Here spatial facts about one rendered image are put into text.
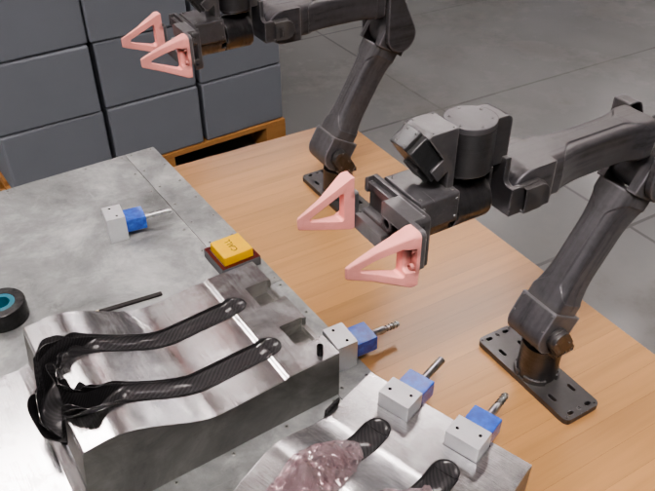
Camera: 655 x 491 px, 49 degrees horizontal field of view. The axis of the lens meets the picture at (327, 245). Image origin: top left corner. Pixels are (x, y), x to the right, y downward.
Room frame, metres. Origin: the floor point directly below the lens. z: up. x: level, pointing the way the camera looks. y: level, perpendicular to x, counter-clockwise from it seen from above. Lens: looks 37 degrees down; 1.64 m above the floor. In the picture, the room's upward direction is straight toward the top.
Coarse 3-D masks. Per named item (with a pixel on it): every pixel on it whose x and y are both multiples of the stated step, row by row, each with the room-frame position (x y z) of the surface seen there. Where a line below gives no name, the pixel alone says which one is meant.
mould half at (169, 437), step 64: (64, 320) 0.76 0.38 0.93; (128, 320) 0.80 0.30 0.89; (256, 320) 0.81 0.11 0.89; (0, 384) 0.70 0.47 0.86; (256, 384) 0.68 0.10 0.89; (320, 384) 0.72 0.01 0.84; (0, 448) 0.59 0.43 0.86; (64, 448) 0.59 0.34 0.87; (128, 448) 0.56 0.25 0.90; (192, 448) 0.60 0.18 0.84
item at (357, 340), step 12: (336, 324) 0.84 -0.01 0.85; (360, 324) 0.85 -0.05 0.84; (396, 324) 0.86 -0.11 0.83; (336, 336) 0.81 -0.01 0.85; (348, 336) 0.81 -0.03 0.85; (360, 336) 0.82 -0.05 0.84; (372, 336) 0.82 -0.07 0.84; (336, 348) 0.79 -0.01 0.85; (348, 348) 0.79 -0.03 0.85; (360, 348) 0.81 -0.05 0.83; (372, 348) 0.82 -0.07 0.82; (348, 360) 0.79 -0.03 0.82
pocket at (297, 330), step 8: (296, 320) 0.81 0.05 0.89; (304, 320) 0.81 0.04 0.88; (288, 328) 0.80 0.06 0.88; (296, 328) 0.81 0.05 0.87; (304, 328) 0.81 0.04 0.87; (288, 336) 0.80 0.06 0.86; (296, 336) 0.80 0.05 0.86; (304, 336) 0.80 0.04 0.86; (312, 336) 0.79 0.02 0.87; (296, 344) 0.78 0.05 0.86; (304, 344) 0.78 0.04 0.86
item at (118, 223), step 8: (104, 208) 1.17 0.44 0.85; (112, 208) 1.17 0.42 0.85; (120, 208) 1.17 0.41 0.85; (128, 208) 1.18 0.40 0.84; (136, 208) 1.18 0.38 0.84; (168, 208) 1.20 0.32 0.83; (104, 216) 1.14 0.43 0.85; (112, 216) 1.14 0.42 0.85; (120, 216) 1.14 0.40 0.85; (128, 216) 1.16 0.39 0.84; (136, 216) 1.16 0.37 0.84; (144, 216) 1.16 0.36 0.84; (152, 216) 1.18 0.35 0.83; (112, 224) 1.13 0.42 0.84; (120, 224) 1.13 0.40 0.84; (128, 224) 1.14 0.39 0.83; (136, 224) 1.15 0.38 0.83; (144, 224) 1.16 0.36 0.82; (112, 232) 1.13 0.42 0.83; (120, 232) 1.13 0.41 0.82; (128, 232) 1.14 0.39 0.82; (112, 240) 1.13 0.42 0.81; (120, 240) 1.13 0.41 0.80
